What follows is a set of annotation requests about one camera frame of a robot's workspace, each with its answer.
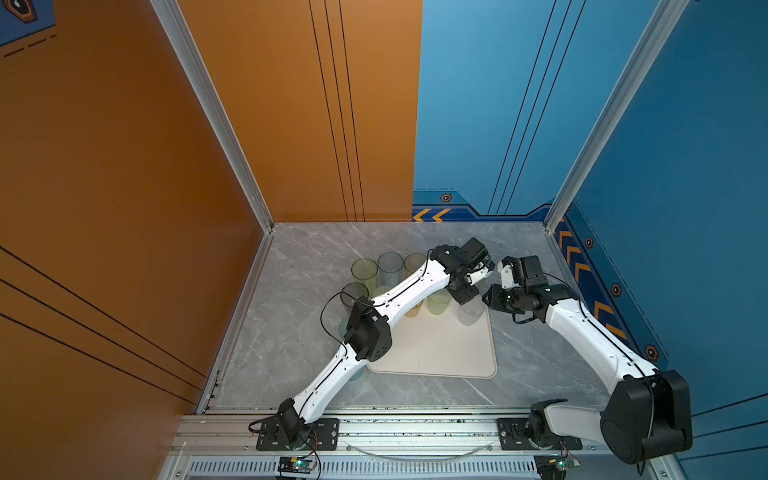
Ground tall yellow glass back row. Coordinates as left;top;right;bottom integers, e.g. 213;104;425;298
404;253;427;277

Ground short yellow glass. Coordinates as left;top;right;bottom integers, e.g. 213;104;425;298
405;302;422;317

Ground short light green glass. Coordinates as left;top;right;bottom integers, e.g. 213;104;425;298
427;289;452;316

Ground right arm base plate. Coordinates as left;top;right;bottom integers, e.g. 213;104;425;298
496;417;583;451

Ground tall green glass back row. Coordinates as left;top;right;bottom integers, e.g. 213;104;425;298
350;258;378;294

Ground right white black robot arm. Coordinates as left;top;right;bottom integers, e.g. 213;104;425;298
483;256;694;464

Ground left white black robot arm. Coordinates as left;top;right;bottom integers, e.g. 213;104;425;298
275;238;495;442

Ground green circuit board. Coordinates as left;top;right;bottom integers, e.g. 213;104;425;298
534;455;581;480
276;456;320;479

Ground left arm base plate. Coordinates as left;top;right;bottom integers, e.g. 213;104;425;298
256;417;340;452

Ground right green circuit board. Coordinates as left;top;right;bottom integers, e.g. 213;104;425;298
534;455;581;480

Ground dark smoky grey glass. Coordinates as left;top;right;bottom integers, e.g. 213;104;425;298
340;282;369;312

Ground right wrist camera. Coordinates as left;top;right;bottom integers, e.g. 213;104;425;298
498;256;522;290

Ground left green circuit board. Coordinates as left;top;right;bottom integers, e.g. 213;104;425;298
276;456;320;479

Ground tall grey-blue glass back row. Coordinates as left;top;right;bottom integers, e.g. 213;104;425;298
377;251;404;288

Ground aluminium front rail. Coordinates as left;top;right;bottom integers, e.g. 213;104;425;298
159;408;685;479

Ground white rectangular plastic tray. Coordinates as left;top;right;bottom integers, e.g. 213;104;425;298
368;301;498;379

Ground left aluminium corner post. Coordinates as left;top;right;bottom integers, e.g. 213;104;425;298
150;0;274;234

